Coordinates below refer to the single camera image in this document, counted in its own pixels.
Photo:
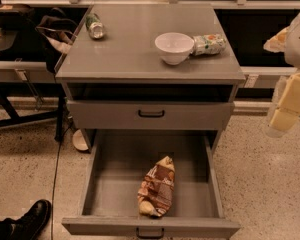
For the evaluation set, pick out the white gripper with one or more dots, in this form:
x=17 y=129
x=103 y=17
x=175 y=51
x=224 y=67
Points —
x=299 y=45

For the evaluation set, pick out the brown chip bag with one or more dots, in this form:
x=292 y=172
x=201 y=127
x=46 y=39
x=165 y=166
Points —
x=156 y=189

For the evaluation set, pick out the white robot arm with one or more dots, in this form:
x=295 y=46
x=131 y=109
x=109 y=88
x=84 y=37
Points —
x=292 y=47

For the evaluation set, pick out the grey drawer cabinet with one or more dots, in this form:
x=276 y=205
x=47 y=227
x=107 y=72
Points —
x=126 y=67

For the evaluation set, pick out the open grey middle drawer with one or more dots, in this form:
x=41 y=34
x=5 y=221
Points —
x=120 y=160

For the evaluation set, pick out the closed grey top drawer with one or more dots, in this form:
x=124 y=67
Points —
x=150 y=115

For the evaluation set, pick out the white ceramic bowl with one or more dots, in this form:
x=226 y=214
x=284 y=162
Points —
x=173 y=48

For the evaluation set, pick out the green soda can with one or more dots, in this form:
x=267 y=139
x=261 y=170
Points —
x=94 y=26

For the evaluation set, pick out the round tan floor disc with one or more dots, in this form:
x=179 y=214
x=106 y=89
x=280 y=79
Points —
x=79 y=141

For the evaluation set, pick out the black side table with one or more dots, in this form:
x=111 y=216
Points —
x=23 y=69

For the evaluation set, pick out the black leather shoe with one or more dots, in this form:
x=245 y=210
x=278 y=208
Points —
x=29 y=226

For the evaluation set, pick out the dark bag with straps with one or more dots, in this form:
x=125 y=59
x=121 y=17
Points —
x=58 y=32

